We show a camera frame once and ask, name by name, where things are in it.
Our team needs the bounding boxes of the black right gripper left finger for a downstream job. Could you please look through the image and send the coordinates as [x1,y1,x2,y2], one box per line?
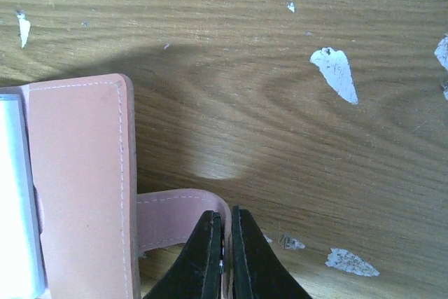
[145,210,222,299]

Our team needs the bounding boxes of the pink leather card holder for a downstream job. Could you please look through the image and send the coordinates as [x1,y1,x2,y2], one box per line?
[1,74,232,298]

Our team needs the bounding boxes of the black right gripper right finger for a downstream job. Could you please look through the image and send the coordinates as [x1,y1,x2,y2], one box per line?
[232,206,311,299]

